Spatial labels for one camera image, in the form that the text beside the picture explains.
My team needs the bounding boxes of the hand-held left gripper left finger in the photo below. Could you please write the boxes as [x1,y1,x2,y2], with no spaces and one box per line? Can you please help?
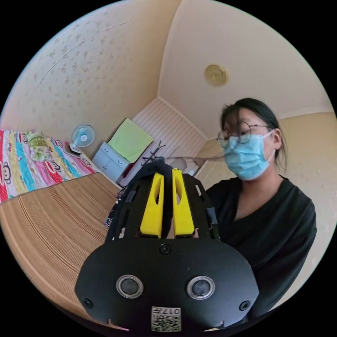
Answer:
[140,172,165,238]

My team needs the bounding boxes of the bed with woven mat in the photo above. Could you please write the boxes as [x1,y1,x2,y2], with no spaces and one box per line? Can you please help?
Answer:
[0,129,127,330]

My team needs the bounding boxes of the person's body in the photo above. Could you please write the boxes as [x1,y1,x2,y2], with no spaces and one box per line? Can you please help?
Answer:
[205,98,318,325]

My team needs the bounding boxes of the white and blue fan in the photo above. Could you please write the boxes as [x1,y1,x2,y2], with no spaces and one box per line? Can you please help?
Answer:
[69,124,95,156]

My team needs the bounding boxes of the grey cupboard with green cloth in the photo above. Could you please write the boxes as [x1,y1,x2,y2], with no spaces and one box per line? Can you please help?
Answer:
[92,118,154,183]

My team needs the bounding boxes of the green floral pillow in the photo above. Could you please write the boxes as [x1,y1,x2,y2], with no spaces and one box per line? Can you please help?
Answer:
[26,131,52,161]

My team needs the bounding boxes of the black coat rack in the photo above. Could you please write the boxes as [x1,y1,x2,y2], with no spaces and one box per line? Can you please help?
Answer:
[141,140,167,166]

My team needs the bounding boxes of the round ceiling lamp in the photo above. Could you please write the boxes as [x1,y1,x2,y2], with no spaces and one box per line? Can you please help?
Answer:
[204,64,228,87]

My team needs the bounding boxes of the black pants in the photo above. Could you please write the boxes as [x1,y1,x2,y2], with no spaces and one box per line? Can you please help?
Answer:
[105,161,179,242]

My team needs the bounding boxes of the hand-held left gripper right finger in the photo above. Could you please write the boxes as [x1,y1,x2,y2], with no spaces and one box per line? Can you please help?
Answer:
[172,168,196,236]

